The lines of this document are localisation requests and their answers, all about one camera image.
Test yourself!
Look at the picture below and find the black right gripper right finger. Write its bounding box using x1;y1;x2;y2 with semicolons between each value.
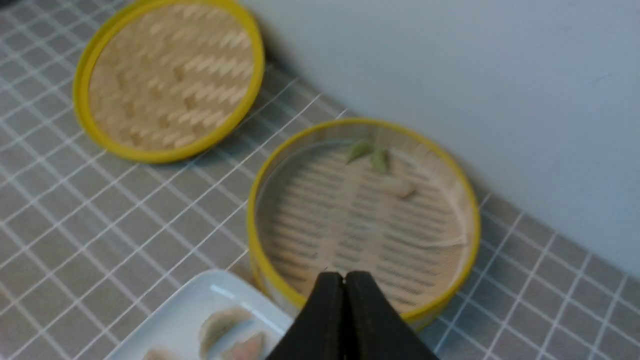
344;271;438;360

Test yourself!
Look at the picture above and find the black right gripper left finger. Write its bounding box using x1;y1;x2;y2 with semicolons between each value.
267;272;345;360

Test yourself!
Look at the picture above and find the green dumpling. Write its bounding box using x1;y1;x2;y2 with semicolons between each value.
345;139;374;164
370;147;390;176

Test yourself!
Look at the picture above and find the pink dumpling on plate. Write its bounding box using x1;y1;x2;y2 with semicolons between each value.
218;332;265;360

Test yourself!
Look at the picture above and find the white square plate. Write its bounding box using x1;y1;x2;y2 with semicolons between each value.
107;269;293;360

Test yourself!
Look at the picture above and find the yellow rimmed bamboo steamer basket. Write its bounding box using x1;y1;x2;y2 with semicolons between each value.
246;117;482;331

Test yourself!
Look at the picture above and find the white dumpling in steamer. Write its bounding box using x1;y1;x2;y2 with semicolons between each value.
374;175;418;199

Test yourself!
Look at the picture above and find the yellow rimmed woven bamboo lid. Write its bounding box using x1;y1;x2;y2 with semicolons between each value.
72;0;266;164

